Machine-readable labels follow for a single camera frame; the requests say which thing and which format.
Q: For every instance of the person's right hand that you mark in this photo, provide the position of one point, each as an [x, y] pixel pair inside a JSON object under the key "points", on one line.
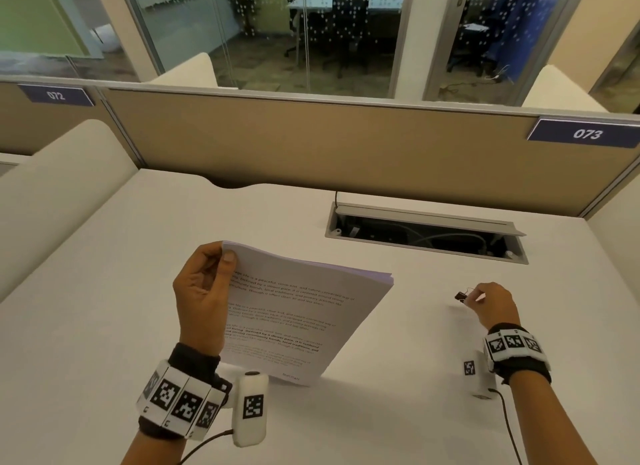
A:
{"points": [[497, 304]]}

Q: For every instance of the person's left hand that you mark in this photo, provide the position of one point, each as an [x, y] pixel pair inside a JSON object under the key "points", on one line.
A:
{"points": [[197, 299]]}

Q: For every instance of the person's right fingers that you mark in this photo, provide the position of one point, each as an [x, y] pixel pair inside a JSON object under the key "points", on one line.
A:
{"points": [[477, 294]]}

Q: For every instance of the person's left thumb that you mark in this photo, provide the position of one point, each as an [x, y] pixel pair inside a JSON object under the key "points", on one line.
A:
{"points": [[228, 274]]}

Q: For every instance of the black binder clip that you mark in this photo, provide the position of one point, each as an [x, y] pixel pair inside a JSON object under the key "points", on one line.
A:
{"points": [[460, 296]]}

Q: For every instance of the stack of printed white papers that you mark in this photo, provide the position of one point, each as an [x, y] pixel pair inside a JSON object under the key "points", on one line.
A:
{"points": [[300, 319]]}

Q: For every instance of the person's left forearm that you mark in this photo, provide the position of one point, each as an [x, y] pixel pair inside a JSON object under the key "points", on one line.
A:
{"points": [[150, 449]]}

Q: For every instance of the person's right forearm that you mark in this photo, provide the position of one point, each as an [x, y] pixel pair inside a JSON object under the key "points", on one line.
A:
{"points": [[550, 424]]}

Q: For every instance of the white side divider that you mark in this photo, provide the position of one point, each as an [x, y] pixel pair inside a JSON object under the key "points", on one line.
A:
{"points": [[55, 194], [192, 72], [617, 259], [560, 89]]}

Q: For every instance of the tan desk partition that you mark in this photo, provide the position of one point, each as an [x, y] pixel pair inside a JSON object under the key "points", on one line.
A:
{"points": [[350, 144]]}

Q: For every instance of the blue desk number sign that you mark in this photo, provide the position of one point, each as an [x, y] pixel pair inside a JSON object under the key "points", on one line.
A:
{"points": [[585, 133], [56, 95]]}

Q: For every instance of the black office chair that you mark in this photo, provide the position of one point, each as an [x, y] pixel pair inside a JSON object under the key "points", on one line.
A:
{"points": [[350, 24], [470, 47]]}

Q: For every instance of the blue cloth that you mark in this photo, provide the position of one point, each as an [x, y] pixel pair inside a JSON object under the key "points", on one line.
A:
{"points": [[515, 19]]}

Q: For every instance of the white meeting room table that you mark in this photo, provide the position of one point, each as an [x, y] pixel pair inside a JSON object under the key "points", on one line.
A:
{"points": [[345, 2]]}

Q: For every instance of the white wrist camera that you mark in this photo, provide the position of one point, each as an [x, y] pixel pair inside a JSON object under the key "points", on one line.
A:
{"points": [[251, 407], [475, 372]]}

